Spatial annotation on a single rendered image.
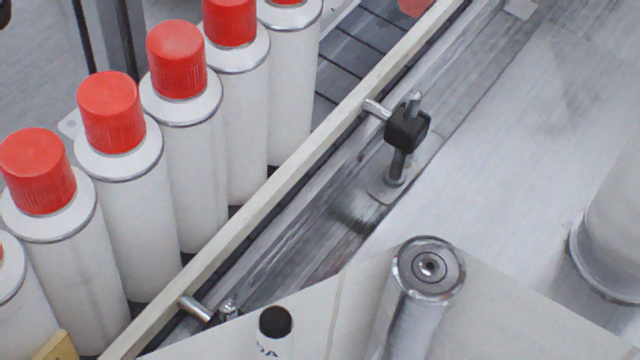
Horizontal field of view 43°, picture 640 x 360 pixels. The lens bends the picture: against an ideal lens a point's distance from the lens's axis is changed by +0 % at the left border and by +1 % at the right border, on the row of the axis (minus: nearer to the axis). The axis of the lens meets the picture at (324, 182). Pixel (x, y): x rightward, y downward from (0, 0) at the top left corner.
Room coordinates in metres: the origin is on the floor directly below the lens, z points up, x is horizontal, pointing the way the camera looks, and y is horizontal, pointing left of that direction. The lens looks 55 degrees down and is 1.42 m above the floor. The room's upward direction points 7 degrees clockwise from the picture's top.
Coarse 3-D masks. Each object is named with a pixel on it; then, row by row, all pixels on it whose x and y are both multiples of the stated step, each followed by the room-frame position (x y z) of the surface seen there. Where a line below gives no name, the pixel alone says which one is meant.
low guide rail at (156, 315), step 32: (448, 0) 0.57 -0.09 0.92; (416, 32) 0.53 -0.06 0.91; (384, 64) 0.48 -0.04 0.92; (352, 96) 0.44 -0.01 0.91; (320, 128) 0.41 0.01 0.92; (288, 160) 0.37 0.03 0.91; (256, 192) 0.34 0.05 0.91; (256, 224) 0.32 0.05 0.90; (224, 256) 0.29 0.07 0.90; (192, 288) 0.26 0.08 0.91; (160, 320) 0.23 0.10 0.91; (128, 352) 0.20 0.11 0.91
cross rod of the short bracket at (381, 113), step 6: (366, 102) 0.44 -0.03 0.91; (372, 102) 0.44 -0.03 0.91; (366, 108) 0.44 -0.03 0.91; (372, 108) 0.44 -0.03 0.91; (378, 108) 0.44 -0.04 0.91; (384, 108) 0.44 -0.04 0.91; (372, 114) 0.44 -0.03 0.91; (378, 114) 0.43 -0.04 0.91; (384, 114) 0.43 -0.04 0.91; (384, 120) 0.43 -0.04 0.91
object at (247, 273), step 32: (352, 0) 0.60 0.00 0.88; (480, 0) 0.62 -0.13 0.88; (320, 32) 0.55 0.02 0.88; (448, 32) 0.57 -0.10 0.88; (416, 64) 0.53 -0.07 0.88; (448, 64) 0.57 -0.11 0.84; (352, 160) 0.42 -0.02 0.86; (320, 192) 0.37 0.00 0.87; (288, 224) 0.34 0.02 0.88; (256, 256) 0.30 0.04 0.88; (224, 288) 0.27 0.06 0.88; (256, 288) 0.30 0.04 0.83; (192, 320) 0.25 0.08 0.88
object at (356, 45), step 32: (384, 0) 0.60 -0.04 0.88; (352, 32) 0.55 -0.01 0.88; (384, 32) 0.56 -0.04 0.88; (320, 64) 0.51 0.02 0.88; (352, 64) 0.51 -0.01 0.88; (320, 96) 0.47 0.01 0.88; (384, 96) 0.48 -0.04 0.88; (352, 128) 0.44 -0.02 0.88; (320, 160) 0.40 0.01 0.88; (288, 192) 0.37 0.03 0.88
